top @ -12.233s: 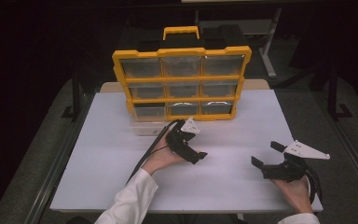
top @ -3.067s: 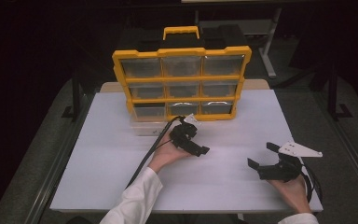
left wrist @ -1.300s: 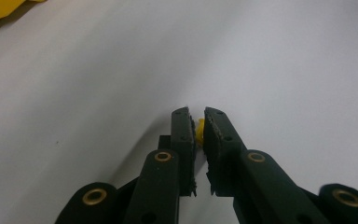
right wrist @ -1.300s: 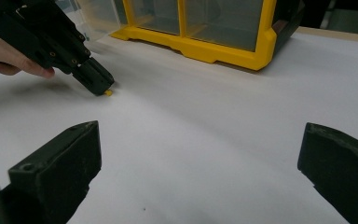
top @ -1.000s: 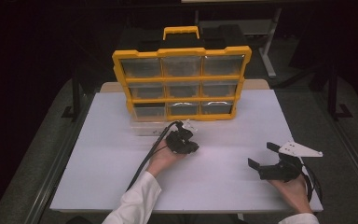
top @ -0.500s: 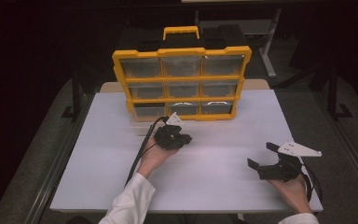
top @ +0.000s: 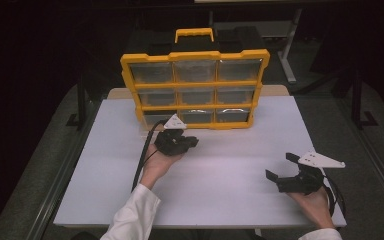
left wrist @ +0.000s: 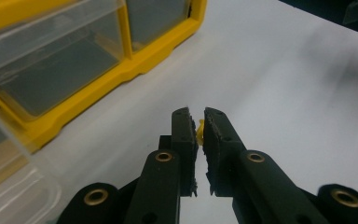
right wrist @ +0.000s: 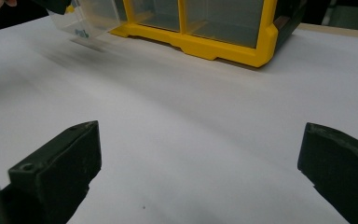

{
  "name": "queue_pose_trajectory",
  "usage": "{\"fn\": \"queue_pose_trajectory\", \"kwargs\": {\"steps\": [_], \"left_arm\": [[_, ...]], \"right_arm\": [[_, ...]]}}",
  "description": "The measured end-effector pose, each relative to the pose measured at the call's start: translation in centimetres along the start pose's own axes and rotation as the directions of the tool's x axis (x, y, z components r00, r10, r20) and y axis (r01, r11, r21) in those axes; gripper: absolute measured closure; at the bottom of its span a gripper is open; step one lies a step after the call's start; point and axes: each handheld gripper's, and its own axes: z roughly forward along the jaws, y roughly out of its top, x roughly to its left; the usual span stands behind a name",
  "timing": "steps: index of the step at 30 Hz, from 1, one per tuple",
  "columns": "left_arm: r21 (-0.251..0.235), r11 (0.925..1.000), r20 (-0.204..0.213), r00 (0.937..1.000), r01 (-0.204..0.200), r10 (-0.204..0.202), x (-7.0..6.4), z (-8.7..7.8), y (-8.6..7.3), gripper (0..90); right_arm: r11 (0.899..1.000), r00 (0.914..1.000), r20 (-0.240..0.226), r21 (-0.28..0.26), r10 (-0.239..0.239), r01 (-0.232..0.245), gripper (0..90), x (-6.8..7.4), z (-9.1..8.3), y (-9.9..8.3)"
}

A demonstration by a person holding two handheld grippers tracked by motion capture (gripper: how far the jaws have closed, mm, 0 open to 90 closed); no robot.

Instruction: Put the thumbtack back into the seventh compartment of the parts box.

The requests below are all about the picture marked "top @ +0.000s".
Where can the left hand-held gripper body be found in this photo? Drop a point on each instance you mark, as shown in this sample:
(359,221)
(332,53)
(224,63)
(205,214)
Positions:
(170,145)

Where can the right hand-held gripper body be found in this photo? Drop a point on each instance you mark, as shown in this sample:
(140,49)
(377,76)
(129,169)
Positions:
(305,181)

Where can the yellow and black drawer cabinet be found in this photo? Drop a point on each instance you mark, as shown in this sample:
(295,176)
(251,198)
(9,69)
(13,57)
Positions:
(193,56)

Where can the person's left hand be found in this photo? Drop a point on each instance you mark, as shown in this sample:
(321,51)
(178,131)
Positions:
(158,166)

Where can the person's right hand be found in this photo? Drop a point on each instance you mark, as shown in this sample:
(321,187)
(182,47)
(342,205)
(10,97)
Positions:
(315,208)

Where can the set of clear cabinet drawers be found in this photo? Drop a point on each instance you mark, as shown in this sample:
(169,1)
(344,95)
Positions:
(238,70)

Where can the black metal stand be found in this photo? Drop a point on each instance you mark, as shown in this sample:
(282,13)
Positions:
(81,103)
(356,100)

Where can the grey metal table stand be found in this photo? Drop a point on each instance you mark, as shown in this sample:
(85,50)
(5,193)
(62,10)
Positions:
(290,50)

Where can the aluminium frame rail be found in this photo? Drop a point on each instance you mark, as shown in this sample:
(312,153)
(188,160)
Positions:
(62,180)
(381,168)

